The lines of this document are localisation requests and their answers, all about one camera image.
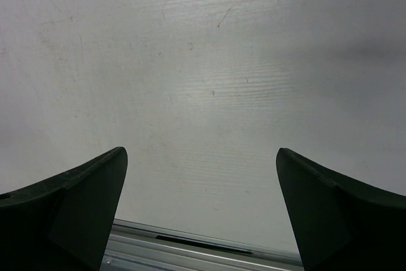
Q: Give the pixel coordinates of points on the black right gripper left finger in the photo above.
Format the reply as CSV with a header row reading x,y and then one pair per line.
x,y
63,222

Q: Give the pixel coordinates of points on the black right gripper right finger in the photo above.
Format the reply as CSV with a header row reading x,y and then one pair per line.
x,y
340,223

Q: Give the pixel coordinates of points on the aluminium frame rails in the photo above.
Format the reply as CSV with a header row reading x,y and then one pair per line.
x,y
135,246

